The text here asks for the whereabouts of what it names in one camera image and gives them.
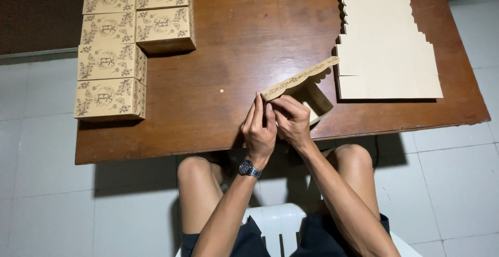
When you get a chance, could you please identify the person's right hand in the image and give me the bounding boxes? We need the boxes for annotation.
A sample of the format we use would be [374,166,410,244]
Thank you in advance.
[269,95,313,153]

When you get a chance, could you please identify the person's left hand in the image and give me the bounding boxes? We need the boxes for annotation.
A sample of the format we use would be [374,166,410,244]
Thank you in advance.
[241,92,278,169]

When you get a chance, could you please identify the half-folded floral kraft carton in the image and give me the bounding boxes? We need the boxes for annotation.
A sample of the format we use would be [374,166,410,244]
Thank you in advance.
[260,56,340,140]

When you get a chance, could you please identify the silver black wristwatch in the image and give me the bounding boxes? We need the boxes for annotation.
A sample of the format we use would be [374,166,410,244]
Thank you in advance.
[239,159,263,179]

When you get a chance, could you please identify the person's right leg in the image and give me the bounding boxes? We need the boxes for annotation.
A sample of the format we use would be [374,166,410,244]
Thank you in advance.
[321,143,381,222]

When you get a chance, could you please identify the person's leg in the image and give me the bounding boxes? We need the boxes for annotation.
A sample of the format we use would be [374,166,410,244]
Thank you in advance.
[177,155,225,235]
[321,143,381,222]

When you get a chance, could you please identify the person's left leg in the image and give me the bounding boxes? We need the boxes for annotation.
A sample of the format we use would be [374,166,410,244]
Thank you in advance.
[177,155,225,235]

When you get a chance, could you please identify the white plastic chair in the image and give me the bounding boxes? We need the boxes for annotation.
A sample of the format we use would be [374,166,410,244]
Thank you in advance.
[175,203,424,257]

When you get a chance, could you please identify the person's black shorts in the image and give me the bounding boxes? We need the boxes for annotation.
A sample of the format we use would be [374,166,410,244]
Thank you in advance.
[181,213,391,257]

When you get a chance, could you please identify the stack of flat cardboard blanks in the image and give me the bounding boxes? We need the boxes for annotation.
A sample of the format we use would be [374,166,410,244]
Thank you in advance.
[332,0,444,103]

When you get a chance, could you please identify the group of assembled floral boxes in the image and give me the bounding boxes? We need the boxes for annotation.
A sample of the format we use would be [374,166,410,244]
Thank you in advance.
[74,0,197,122]

